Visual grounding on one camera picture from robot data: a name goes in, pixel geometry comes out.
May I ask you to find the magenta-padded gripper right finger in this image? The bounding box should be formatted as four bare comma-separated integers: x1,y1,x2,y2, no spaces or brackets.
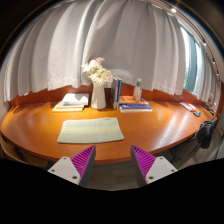
129,144,179,188

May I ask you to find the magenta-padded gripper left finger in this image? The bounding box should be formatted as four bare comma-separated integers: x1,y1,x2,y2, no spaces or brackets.
47,144,97,188

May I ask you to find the pale green striped towel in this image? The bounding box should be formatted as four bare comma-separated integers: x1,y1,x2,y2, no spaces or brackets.
56,117,125,145

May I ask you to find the dark bag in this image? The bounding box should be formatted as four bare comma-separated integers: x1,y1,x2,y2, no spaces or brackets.
195,120,215,150

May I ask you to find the yellow flat book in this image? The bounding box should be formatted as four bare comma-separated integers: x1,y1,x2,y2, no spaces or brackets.
51,105,84,113

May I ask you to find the grey flat book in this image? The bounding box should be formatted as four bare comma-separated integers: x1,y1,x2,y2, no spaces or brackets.
54,101,85,110

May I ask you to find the blue flat book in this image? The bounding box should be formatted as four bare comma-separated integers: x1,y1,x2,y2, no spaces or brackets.
119,103,153,113

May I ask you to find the white flat book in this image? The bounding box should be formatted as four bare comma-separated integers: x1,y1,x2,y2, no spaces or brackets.
61,92,90,107

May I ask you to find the orange flat book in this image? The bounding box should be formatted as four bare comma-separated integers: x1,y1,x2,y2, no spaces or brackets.
119,95,150,106

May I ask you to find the white ceramic vase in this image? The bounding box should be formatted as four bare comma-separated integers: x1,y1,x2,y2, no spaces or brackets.
90,84,108,110

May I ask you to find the clear plastic bottle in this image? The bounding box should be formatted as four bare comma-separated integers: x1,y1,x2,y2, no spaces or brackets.
132,78,143,102

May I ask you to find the grey upright book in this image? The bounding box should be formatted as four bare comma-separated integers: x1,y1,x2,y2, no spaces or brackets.
110,77,120,110

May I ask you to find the blue upright book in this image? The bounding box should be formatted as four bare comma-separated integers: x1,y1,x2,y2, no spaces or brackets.
116,79,123,105

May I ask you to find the white flower bouquet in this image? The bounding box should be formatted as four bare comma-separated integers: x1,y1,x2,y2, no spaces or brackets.
81,56,115,88

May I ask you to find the window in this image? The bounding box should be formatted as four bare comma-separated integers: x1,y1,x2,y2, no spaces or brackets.
179,26,204,96

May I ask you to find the white pleated curtain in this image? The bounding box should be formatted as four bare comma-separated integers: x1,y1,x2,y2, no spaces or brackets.
2,0,221,103

